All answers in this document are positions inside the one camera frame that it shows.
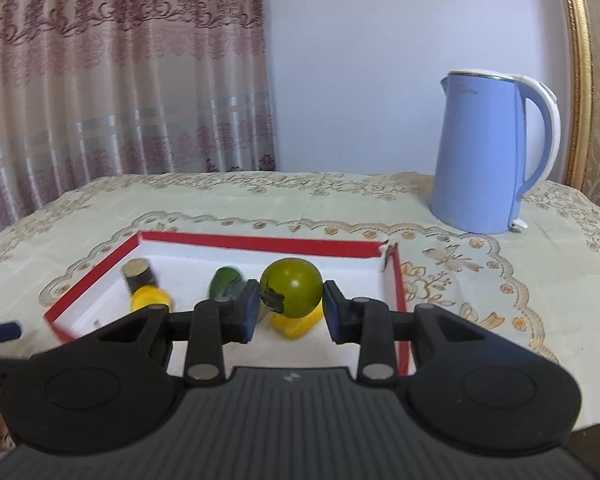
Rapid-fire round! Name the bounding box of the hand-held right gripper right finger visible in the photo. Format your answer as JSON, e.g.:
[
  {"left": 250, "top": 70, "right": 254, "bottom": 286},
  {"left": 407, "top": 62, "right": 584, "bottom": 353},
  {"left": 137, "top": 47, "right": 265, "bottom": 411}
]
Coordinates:
[{"left": 324, "top": 281, "right": 555, "bottom": 387}]

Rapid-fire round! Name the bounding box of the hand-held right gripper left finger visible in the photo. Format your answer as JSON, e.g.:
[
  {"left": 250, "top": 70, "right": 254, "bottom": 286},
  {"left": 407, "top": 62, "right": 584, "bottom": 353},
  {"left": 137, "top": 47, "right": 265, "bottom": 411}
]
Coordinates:
[{"left": 32, "top": 280, "right": 261, "bottom": 387}]

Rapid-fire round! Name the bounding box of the small dark green cucumber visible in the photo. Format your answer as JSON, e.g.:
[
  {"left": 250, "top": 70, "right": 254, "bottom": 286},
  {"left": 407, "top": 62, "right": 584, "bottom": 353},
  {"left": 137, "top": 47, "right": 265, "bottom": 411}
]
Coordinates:
[{"left": 209, "top": 266, "right": 245, "bottom": 301}]

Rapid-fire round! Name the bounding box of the large yellow pepper piece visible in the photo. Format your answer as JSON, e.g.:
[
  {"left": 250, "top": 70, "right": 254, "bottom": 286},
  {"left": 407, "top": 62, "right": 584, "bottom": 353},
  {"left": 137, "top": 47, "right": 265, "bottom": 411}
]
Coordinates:
[{"left": 270, "top": 305, "right": 325, "bottom": 342}]

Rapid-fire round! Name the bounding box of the green tomato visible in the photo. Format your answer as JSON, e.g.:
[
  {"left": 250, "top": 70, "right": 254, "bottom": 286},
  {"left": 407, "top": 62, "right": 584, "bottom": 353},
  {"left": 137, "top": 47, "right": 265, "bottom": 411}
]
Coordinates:
[{"left": 259, "top": 258, "right": 325, "bottom": 320}]

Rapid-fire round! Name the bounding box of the red cardboard box tray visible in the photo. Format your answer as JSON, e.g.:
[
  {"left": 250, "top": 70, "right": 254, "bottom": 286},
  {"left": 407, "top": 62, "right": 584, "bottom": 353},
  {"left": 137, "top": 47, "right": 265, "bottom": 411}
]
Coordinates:
[{"left": 44, "top": 230, "right": 411, "bottom": 376}]

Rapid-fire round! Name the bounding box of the small yellow pepper piece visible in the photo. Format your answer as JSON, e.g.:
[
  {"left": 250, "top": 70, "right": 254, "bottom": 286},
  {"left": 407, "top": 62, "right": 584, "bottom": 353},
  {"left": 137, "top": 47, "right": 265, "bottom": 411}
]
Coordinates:
[{"left": 131, "top": 286, "right": 175, "bottom": 312}]

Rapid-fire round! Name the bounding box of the small dark cut vegetable stub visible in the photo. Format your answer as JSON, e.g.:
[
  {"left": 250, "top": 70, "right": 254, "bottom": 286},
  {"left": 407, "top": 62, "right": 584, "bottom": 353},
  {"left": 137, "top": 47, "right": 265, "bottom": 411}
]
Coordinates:
[{"left": 121, "top": 258, "right": 159, "bottom": 293}]

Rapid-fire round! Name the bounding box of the blue electric kettle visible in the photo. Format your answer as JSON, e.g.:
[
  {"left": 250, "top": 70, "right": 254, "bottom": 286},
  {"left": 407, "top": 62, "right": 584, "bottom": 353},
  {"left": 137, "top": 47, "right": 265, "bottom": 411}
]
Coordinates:
[{"left": 429, "top": 69, "right": 562, "bottom": 235}]

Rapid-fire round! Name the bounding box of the pink floral curtain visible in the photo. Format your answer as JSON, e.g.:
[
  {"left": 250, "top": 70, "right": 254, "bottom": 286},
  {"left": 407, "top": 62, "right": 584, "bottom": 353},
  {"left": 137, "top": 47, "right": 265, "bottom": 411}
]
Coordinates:
[{"left": 0, "top": 0, "right": 277, "bottom": 243}]

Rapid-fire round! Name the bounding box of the dark brown furniture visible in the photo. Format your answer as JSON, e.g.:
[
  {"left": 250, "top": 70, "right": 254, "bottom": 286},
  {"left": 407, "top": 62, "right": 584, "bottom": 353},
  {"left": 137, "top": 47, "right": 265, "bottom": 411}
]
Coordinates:
[{"left": 567, "top": 421, "right": 600, "bottom": 480}]

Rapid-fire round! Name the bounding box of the gold ornate frame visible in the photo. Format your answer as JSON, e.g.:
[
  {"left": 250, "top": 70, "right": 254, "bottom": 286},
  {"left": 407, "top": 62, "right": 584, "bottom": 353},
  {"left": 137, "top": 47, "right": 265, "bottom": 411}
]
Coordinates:
[{"left": 554, "top": 0, "right": 594, "bottom": 188}]

